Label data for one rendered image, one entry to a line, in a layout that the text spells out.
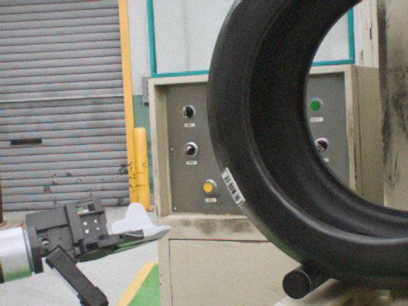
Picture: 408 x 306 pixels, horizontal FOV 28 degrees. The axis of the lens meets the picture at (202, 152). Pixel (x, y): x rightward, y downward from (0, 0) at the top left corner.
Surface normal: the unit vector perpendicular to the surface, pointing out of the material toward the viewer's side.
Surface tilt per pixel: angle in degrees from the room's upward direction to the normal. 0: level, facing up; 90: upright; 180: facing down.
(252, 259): 90
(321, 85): 90
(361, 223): 80
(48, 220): 71
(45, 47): 90
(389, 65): 90
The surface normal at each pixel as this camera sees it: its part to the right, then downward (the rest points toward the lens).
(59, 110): -0.07, 0.06
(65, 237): 0.19, -0.29
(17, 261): 0.29, 0.18
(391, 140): -0.43, 0.07
